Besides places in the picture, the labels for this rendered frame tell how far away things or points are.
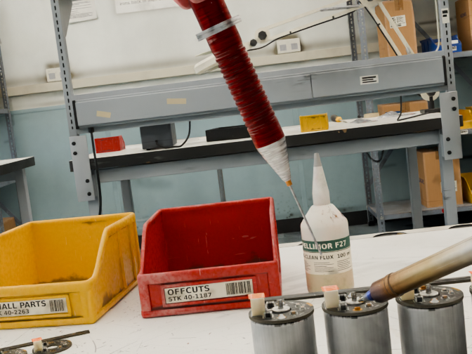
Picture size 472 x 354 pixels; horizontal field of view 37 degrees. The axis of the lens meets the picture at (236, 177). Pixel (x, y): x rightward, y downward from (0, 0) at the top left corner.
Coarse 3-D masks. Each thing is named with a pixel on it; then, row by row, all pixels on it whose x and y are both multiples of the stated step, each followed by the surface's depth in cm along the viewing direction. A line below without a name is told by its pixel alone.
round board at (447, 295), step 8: (432, 288) 28; (440, 288) 28; (448, 288) 27; (456, 288) 27; (416, 296) 26; (440, 296) 26; (448, 296) 26; (456, 296) 26; (400, 304) 26; (408, 304) 26; (416, 304) 26; (424, 304) 26; (432, 304) 26; (440, 304) 26; (448, 304) 26
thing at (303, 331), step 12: (276, 312) 27; (252, 324) 27; (264, 324) 26; (276, 324) 26; (288, 324) 26; (300, 324) 26; (312, 324) 27; (252, 336) 27; (264, 336) 26; (276, 336) 26; (288, 336) 26; (300, 336) 26; (312, 336) 27; (264, 348) 26; (276, 348) 26; (288, 348) 26; (300, 348) 26; (312, 348) 27
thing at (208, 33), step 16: (208, 0) 23; (208, 16) 23; (224, 16) 23; (208, 32) 23; (224, 32) 23; (224, 48) 24; (240, 48) 24; (224, 64) 24; (240, 64) 24; (240, 80) 24; (256, 80) 24; (240, 96) 24; (256, 96) 24; (240, 112) 24; (256, 112) 24; (272, 112) 24; (256, 128) 24; (272, 128) 24; (256, 144) 24
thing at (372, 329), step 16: (352, 304) 27; (336, 320) 26; (352, 320) 26; (368, 320) 26; (384, 320) 26; (336, 336) 26; (352, 336) 26; (368, 336) 26; (384, 336) 26; (336, 352) 26; (352, 352) 26; (368, 352) 26; (384, 352) 26
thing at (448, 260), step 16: (464, 240) 22; (432, 256) 23; (448, 256) 23; (464, 256) 22; (400, 272) 24; (416, 272) 24; (432, 272) 23; (448, 272) 23; (384, 288) 25; (400, 288) 24; (416, 288) 24
